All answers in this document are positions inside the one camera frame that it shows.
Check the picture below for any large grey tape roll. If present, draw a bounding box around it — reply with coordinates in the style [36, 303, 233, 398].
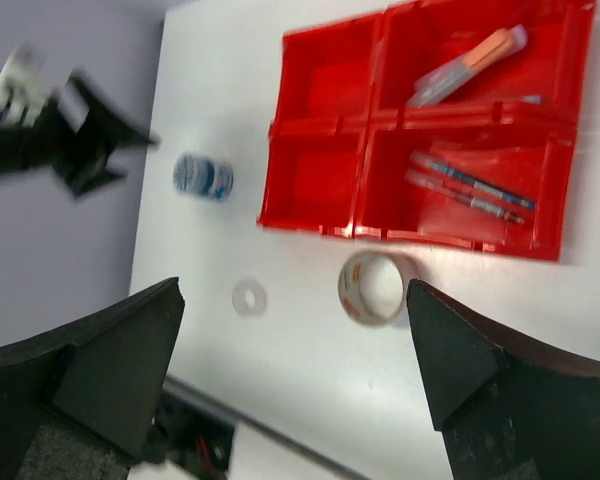
[337, 250, 420, 329]

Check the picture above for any red four-compartment bin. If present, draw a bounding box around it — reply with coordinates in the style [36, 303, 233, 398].
[259, 1, 596, 261]

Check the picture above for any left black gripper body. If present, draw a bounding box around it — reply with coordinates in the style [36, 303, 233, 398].
[0, 44, 61, 179]

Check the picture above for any red pen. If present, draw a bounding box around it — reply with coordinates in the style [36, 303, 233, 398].
[405, 169, 525, 225]

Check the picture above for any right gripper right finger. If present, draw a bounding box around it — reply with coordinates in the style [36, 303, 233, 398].
[406, 280, 600, 479]

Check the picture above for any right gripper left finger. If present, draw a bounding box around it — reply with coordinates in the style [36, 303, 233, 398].
[0, 277, 185, 479]

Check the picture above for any blue pen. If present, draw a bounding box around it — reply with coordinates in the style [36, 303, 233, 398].
[411, 151, 536, 211]

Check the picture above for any orange cap highlighter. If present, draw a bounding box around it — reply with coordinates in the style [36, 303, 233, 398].
[406, 28, 516, 108]

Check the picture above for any small clear tape roll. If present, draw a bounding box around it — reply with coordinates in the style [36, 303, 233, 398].
[232, 278, 267, 317]

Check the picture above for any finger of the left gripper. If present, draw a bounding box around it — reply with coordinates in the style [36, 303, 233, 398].
[52, 147, 126, 199]
[68, 70, 160, 148]

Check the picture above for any blue patterned tape roll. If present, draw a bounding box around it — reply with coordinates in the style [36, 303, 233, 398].
[173, 153, 234, 202]

